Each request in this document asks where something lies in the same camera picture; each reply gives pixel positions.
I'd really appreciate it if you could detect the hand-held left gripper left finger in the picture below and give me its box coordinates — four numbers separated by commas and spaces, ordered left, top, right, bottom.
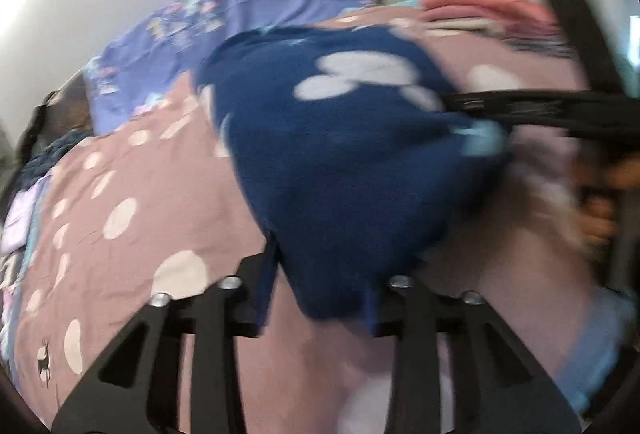
52, 236, 279, 434

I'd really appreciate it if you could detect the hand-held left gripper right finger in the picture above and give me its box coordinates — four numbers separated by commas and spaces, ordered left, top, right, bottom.
362, 275, 582, 434

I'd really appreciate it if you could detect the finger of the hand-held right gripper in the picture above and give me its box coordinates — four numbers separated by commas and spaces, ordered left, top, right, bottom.
467, 110, 592, 137
441, 88, 592, 111

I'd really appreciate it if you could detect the blue fleece garment white print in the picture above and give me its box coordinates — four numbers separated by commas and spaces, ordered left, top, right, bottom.
196, 24, 514, 323

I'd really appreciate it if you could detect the stack of pink folded clothes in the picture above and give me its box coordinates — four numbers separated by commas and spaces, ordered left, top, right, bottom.
419, 0, 562, 45

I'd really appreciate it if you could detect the person's right hand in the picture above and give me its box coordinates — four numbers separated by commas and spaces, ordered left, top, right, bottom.
571, 153, 622, 255

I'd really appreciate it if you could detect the pink dotted duvet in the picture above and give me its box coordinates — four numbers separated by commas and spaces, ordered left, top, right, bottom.
10, 4, 636, 434

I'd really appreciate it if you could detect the light purple pillow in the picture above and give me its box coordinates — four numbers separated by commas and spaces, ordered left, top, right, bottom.
0, 178, 52, 255

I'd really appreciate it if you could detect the teal knitted blanket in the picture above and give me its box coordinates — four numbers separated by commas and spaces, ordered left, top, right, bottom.
19, 128, 97, 187

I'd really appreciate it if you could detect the dark brown headboard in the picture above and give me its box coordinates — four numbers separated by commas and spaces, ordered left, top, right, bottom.
50, 72, 95, 135

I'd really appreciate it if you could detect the purple tree-print bedsheet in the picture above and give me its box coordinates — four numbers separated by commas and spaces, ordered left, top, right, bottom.
82, 0, 378, 137

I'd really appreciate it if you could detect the black bag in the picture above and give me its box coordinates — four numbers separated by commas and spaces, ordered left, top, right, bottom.
19, 88, 67, 151

